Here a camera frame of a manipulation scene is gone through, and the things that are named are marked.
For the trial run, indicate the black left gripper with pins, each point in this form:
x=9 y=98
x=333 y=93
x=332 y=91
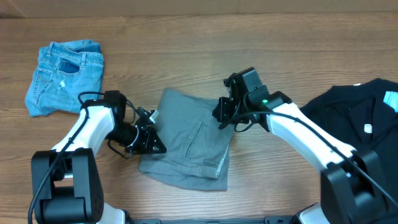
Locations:
x=149 y=137

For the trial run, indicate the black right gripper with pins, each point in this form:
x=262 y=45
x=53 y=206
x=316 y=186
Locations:
x=222 y=114

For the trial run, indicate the grey cotton shorts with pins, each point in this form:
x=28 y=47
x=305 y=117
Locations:
x=197 y=156

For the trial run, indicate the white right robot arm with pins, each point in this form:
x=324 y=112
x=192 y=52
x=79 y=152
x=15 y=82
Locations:
x=277 y=114

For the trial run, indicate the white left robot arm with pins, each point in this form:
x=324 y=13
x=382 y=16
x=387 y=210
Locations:
x=65 y=180

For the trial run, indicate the folded blue denim shorts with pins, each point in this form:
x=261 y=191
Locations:
x=64 y=70

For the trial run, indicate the black t-shirt pile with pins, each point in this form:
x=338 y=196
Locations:
x=367 y=124

